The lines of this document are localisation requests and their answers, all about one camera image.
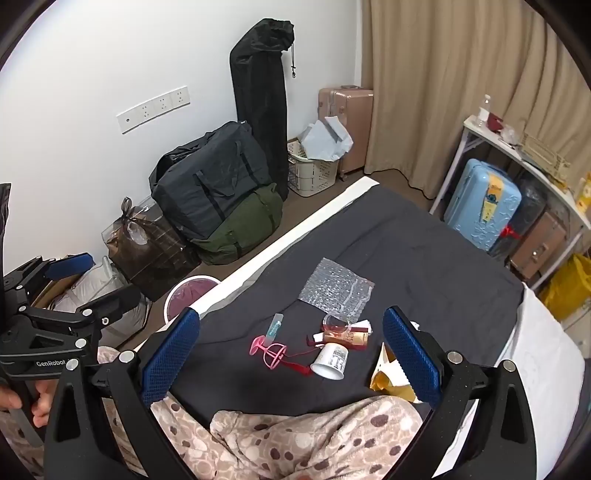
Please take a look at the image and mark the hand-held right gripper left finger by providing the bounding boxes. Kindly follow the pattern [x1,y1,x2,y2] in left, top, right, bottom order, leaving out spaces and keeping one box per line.
[44,307,201,480]

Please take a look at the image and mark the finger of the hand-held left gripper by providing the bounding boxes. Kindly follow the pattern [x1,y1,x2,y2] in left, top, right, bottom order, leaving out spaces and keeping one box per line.
[18,285,141,334]
[2,252,95,315]

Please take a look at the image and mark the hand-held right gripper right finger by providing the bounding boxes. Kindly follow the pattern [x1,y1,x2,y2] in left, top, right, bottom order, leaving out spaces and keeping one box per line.
[382,305,539,480]

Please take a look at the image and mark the yellow paper bag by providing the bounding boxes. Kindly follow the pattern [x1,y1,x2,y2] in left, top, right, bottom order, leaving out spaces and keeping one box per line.
[369,342,419,404]

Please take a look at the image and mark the gold brown tube packet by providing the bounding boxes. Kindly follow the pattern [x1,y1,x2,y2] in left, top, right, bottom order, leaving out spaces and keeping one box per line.
[314,325,372,348]

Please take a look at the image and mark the white bin with pink liner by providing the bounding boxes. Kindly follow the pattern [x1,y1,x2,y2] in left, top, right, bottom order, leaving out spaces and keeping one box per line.
[163,274,222,324]

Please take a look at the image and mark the clear plastic cup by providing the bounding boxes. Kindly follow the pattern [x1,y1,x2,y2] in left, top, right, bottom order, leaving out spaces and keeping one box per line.
[323,313,352,335]

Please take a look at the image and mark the white paper cup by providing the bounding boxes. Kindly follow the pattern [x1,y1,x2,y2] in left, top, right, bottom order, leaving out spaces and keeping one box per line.
[310,342,350,380]

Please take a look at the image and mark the pink plastic wire stand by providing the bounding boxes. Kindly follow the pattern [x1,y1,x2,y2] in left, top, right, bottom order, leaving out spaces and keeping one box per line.
[249,333,288,372]

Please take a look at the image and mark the bubble wrap bag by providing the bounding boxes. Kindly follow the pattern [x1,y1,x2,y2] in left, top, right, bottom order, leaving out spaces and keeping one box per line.
[299,257,376,324]

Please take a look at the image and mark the red tassel cord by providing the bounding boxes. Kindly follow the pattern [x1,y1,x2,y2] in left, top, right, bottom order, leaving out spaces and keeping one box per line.
[277,344,324,377]

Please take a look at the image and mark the person's left hand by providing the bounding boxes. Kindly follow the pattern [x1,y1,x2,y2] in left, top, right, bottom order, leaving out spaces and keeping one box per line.
[0,378,58,429]

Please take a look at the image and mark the flat cardboard box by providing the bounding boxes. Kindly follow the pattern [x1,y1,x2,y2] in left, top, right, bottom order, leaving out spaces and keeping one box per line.
[30,251,93,310]

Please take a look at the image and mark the light grey storage bag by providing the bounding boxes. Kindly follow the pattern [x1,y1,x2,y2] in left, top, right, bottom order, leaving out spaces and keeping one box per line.
[48,256,151,347]

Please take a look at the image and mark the brown plastic bag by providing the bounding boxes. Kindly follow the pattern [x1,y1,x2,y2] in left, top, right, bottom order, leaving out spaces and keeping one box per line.
[108,198,197,301]

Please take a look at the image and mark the clear acrylic box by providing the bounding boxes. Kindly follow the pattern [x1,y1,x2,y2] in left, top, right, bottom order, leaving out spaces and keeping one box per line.
[102,196,201,301]

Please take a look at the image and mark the dark grey blanket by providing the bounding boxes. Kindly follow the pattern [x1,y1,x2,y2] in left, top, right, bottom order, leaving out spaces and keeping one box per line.
[124,187,525,416]

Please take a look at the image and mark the white mattress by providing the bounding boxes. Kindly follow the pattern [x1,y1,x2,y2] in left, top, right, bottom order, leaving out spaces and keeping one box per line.
[115,176,587,480]

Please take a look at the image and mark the polka dot pajama pants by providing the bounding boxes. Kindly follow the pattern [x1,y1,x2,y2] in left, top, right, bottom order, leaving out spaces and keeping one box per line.
[0,346,426,480]

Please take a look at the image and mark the green duffel bag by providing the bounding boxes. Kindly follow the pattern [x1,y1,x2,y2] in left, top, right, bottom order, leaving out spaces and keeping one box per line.
[189,183,283,266]

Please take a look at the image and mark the navy duffel bag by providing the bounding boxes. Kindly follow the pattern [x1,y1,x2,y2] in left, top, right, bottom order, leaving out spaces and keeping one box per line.
[148,121,273,241]

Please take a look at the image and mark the light blue suitcase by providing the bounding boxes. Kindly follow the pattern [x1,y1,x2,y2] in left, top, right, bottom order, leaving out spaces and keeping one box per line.
[444,158,522,252]

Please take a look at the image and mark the brown case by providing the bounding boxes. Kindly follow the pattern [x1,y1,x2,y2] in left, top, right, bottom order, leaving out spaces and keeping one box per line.
[508,210,568,282]

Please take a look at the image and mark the yellow plastic bag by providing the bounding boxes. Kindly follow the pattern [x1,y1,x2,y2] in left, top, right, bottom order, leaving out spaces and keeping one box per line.
[540,253,591,321]

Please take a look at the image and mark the white power strip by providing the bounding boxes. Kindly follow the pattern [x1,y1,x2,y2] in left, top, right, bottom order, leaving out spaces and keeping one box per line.
[116,86,191,134]

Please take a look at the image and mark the black wrapped suitcase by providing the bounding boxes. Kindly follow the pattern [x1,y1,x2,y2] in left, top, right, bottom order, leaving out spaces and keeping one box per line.
[489,178,550,259]

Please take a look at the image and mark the white laundry basket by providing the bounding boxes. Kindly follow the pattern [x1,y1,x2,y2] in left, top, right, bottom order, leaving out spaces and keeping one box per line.
[287,138,342,198]

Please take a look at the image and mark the white shelf rack with items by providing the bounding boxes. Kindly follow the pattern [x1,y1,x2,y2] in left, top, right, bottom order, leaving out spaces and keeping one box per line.
[429,115,591,296]

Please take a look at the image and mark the grey plastic mailer bag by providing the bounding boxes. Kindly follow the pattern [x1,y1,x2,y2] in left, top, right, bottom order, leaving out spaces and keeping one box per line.
[298,115,355,162]

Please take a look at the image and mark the pink hard suitcase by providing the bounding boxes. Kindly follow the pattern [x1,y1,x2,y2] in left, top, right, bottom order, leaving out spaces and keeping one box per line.
[318,85,375,181]

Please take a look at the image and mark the beige folded crate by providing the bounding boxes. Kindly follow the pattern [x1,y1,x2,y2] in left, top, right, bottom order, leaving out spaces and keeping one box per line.
[519,133,580,190]

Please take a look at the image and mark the beige curtain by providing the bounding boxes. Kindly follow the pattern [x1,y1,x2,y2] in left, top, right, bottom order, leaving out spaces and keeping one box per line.
[360,0,591,217]

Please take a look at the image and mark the long black drawstring bag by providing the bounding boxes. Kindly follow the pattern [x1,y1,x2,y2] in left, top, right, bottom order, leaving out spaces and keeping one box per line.
[229,18,298,204]

